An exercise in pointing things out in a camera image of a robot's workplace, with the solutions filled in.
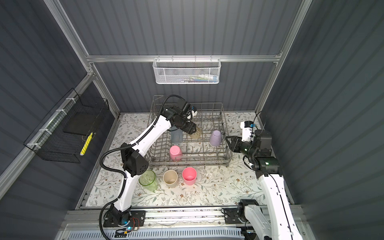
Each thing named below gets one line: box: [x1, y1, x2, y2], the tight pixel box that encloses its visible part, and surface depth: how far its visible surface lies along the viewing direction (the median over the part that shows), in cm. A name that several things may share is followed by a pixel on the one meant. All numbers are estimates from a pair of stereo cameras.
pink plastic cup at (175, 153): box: [169, 145, 183, 161], surface depth 85 cm
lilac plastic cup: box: [209, 130, 222, 147], surface depth 93 cm
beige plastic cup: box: [163, 169, 178, 189], surface depth 85 cm
